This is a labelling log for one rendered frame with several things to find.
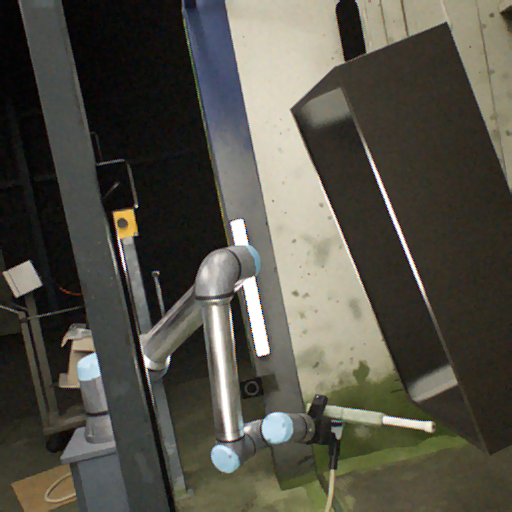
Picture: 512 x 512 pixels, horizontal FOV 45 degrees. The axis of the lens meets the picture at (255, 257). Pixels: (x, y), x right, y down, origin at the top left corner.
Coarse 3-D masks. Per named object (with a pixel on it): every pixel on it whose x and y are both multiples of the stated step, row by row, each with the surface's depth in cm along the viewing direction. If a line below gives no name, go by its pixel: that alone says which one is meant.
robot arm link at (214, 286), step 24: (216, 264) 182; (216, 288) 179; (216, 312) 182; (216, 336) 183; (216, 360) 184; (216, 384) 185; (216, 408) 186; (240, 408) 189; (216, 432) 189; (240, 432) 188; (216, 456) 188; (240, 456) 187
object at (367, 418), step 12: (324, 408) 221; (336, 408) 218; (348, 408) 217; (348, 420) 214; (360, 420) 210; (372, 420) 207; (384, 420) 206; (396, 420) 203; (408, 420) 201; (336, 444) 216; (336, 456) 216; (336, 468) 216
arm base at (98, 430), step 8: (88, 416) 208; (96, 416) 206; (104, 416) 205; (88, 424) 208; (96, 424) 205; (104, 424) 205; (88, 432) 207; (96, 432) 205; (104, 432) 204; (112, 432) 204; (88, 440) 207; (96, 440) 204; (104, 440) 204; (112, 440) 204
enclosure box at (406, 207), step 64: (384, 64) 171; (448, 64) 174; (320, 128) 230; (384, 128) 172; (448, 128) 175; (384, 192) 174; (448, 192) 176; (384, 256) 236; (448, 256) 176; (384, 320) 237; (448, 320) 177; (448, 384) 239
